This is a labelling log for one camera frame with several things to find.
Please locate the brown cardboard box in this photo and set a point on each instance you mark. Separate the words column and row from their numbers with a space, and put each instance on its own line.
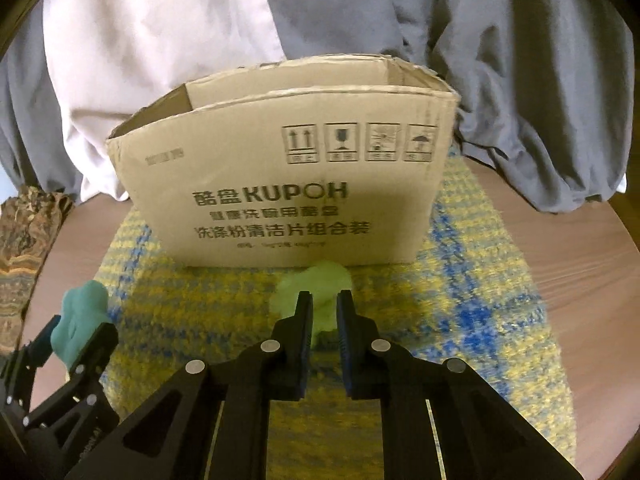
column 250, row 160

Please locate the teal plush star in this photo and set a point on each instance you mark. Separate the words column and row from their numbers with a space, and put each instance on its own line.
column 82, row 310

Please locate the green plush frog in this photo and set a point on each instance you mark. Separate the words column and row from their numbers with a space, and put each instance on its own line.
column 320, row 280

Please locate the brown patterned cloth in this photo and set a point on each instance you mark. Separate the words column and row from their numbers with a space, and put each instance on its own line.
column 25, row 240

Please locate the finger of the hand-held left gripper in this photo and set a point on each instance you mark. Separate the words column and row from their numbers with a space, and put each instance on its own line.
column 40, row 341
column 92, row 360

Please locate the pale pink cloth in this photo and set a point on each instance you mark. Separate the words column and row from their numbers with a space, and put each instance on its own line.
column 150, row 35

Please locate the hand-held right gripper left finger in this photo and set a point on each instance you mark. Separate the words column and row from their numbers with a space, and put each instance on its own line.
column 306, row 340

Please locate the yellow and blue woven mat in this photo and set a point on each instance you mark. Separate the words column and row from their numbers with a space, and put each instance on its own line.
column 450, row 310

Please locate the grey blanket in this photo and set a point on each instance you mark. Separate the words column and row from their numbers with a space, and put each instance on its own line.
column 500, row 85

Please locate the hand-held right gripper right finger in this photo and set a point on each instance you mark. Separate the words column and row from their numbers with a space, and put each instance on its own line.
column 344, row 340

